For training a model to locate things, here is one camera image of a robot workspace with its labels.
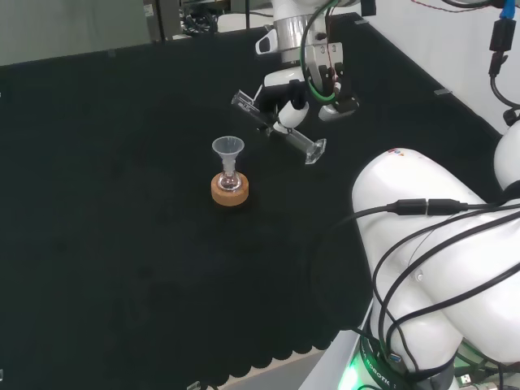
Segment clear plastic funnel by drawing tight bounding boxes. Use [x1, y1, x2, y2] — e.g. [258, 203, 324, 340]
[211, 136, 245, 174]

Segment coiled black cables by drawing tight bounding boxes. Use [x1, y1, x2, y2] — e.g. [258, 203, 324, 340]
[181, 8, 219, 37]

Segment black stand pole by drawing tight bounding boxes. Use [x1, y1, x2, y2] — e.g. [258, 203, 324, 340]
[155, 0, 168, 42]

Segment black cable with blue plug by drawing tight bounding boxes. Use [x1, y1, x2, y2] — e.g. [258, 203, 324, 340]
[487, 0, 520, 128]

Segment thin black cable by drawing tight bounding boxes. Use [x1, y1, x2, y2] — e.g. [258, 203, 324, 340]
[371, 219, 520, 373]

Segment small round-bottom glass flask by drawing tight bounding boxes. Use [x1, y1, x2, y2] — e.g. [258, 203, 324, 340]
[217, 161, 241, 193]

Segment cork ring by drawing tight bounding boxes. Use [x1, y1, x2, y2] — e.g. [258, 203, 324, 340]
[210, 171, 250, 208]

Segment pale board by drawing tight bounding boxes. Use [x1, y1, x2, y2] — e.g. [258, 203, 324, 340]
[0, 0, 152, 67]

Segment black bench cloth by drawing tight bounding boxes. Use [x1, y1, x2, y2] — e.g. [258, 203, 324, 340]
[0, 11, 505, 382]

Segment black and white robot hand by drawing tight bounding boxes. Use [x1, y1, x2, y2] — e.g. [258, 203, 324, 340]
[258, 69, 310, 137]

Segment green cable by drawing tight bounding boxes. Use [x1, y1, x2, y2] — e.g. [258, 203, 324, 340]
[299, 0, 340, 101]

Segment clear glass graduated cylinder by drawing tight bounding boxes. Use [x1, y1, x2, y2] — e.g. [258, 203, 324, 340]
[231, 89, 327, 166]

